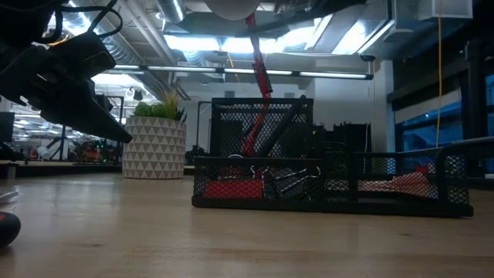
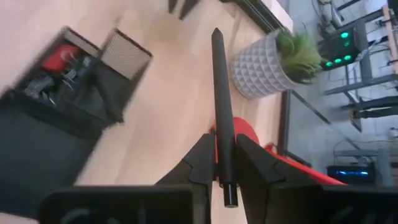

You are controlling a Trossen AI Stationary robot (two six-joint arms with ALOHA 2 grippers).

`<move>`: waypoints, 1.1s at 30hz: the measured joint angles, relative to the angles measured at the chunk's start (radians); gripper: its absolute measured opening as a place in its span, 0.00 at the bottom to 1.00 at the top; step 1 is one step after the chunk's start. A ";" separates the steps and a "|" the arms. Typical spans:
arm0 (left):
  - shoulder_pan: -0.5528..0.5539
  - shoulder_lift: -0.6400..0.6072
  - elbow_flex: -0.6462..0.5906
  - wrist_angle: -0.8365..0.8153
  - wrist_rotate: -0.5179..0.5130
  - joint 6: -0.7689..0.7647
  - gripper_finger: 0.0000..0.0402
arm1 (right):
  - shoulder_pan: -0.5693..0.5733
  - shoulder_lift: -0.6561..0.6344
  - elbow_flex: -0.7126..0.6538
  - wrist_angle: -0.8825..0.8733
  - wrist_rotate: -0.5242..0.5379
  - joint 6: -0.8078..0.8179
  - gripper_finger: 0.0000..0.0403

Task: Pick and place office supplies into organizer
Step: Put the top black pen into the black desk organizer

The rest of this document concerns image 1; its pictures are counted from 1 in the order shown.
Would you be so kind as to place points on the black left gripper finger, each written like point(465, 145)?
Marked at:
point(85, 110)

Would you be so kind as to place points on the black mesh desk organizer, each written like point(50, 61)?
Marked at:
point(328, 208)

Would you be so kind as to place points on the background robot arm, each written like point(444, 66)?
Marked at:
point(90, 152)

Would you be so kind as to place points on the pink sticky note pad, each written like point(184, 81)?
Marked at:
point(409, 185)

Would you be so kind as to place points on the black wall camera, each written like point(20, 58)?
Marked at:
point(366, 58)

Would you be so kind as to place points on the silver ventilation duct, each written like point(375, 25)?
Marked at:
point(171, 9)

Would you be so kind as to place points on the red and black scissors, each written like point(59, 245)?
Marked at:
point(8, 229)

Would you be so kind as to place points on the black rig post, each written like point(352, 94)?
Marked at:
point(476, 96)

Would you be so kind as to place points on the black binder clip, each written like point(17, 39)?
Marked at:
point(266, 185)
point(279, 181)
point(305, 191)

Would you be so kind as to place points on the black cabinets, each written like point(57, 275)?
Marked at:
point(347, 137)

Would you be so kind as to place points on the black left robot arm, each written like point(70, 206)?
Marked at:
point(19, 15)

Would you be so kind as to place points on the long ceiling light bar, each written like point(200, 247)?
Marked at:
point(185, 69)

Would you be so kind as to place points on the artificial succulent in patterned pot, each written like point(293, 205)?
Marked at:
point(154, 150)

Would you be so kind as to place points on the dark background monitor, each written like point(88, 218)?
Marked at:
point(7, 127)

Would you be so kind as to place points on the red eraser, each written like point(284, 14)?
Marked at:
point(233, 189)

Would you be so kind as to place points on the red desk lamp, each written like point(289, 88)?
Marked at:
point(258, 58)

